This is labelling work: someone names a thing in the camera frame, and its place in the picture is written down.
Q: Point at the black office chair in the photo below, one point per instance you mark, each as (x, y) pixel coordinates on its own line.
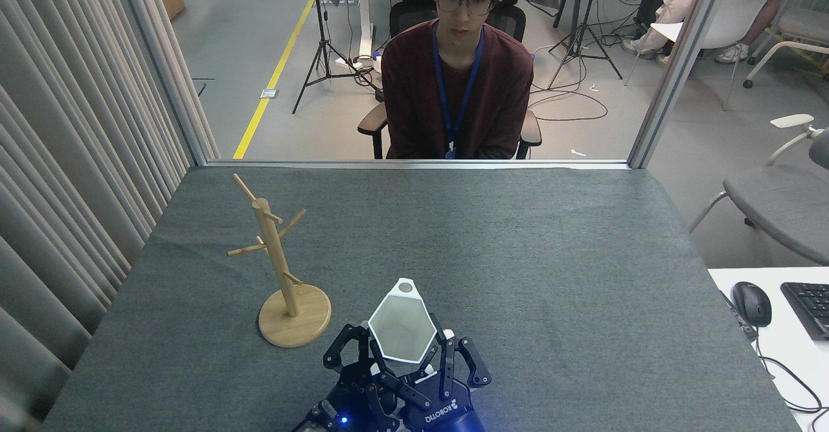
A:
(411, 14)

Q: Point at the white desk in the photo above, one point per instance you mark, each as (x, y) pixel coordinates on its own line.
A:
(790, 367)

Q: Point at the black tripod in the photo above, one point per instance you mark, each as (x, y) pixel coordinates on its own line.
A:
(583, 30)
(319, 37)

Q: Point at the black keyboard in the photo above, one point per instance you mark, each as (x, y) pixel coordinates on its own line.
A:
(809, 306)

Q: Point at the grey chair with white armrest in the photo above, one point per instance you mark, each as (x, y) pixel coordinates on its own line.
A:
(777, 205)

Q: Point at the white plastic chair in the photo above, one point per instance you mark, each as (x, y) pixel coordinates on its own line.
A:
(738, 17)

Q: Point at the grey chair on castors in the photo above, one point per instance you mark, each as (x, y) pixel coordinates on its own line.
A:
(803, 27)

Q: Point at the white stand leg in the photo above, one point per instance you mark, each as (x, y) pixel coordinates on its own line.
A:
(364, 24)

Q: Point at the person with white sneaker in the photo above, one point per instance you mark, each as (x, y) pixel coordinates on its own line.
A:
(761, 11)

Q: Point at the white hexagonal cup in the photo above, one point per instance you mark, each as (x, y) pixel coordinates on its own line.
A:
(401, 328)

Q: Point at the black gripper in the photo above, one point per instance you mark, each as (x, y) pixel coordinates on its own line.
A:
(353, 412)
(447, 416)

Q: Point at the black-rimmed glasses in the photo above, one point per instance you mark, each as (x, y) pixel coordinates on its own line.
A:
(479, 6)

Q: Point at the black computer mouse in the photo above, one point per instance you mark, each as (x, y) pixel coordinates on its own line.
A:
(751, 304)

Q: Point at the silver floor outlet plate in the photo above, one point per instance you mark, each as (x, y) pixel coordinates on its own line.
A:
(269, 93)

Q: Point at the beige pleated curtain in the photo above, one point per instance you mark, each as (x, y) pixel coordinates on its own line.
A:
(65, 160)

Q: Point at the person in pale trousers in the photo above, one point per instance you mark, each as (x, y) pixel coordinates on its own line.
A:
(677, 4)

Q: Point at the wooden cup rack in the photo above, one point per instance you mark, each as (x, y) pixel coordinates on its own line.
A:
(295, 322)

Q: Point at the silver frame post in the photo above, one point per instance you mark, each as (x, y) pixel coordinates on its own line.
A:
(165, 63)
(680, 63)

